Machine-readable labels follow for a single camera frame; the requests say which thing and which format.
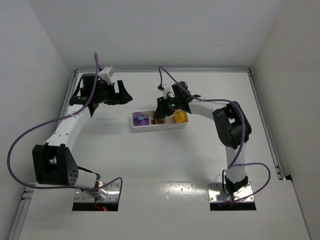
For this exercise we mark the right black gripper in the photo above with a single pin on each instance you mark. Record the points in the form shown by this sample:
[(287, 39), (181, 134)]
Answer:
[(163, 107)]

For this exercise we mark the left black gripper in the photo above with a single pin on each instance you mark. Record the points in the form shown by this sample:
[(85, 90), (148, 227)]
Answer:
[(116, 93)]

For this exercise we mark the brown lego brick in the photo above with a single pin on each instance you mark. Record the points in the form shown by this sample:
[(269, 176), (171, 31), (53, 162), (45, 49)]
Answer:
[(157, 121)]

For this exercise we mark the yellow rounded lego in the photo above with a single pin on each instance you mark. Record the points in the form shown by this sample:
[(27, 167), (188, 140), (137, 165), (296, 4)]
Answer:
[(179, 117)]

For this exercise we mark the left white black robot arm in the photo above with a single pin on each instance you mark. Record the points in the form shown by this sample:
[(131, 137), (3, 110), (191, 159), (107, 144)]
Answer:
[(53, 161)]

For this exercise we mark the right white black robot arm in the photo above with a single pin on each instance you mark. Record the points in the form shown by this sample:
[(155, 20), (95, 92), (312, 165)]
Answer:
[(232, 126)]

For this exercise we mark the white three-compartment tray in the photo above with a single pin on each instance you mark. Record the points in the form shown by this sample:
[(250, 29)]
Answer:
[(168, 125)]

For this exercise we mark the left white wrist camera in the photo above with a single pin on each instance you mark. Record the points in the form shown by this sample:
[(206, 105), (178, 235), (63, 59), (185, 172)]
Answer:
[(106, 74)]

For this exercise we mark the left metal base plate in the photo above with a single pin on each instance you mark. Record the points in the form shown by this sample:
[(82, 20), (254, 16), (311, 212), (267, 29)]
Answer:
[(108, 194)]

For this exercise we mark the metal base plate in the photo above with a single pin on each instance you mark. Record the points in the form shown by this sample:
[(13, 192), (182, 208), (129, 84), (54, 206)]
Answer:
[(217, 195), (108, 194)]

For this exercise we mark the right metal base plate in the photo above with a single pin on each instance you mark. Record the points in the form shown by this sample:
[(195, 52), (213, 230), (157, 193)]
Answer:
[(217, 195)]

